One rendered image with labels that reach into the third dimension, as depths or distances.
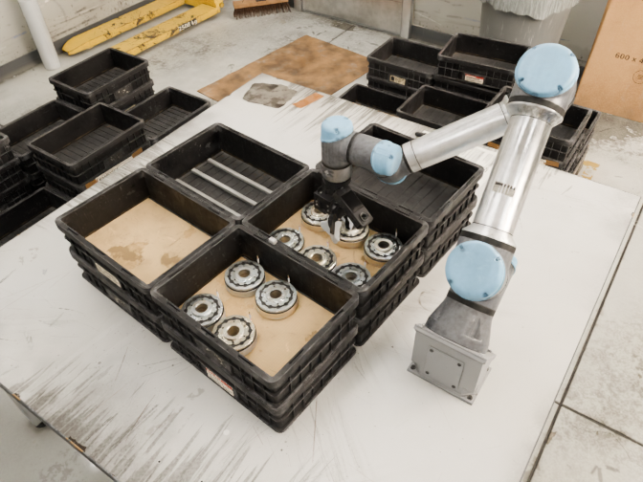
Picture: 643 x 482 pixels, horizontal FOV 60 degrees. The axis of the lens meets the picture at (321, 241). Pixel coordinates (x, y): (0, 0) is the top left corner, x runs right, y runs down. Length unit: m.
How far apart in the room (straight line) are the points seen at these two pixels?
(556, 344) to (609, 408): 0.85
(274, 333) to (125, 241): 0.54
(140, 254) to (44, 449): 0.99
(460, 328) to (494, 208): 0.28
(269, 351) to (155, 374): 0.33
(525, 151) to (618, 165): 2.34
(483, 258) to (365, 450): 0.51
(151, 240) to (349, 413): 0.72
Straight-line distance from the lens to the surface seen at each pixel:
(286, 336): 1.34
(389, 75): 3.19
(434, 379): 1.42
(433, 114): 2.94
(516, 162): 1.20
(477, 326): 1.31
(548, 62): 1.24
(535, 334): 1.59
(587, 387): 2.42
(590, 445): 2.30
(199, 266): 1.42
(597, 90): 3.96
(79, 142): 2.77
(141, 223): 1.70
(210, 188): 1.76
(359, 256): 1.50
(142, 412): 1.46
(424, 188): 1.73
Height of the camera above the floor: 1.91
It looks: 45 degrees down
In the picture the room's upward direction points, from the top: 2 degrees counter-clockwise
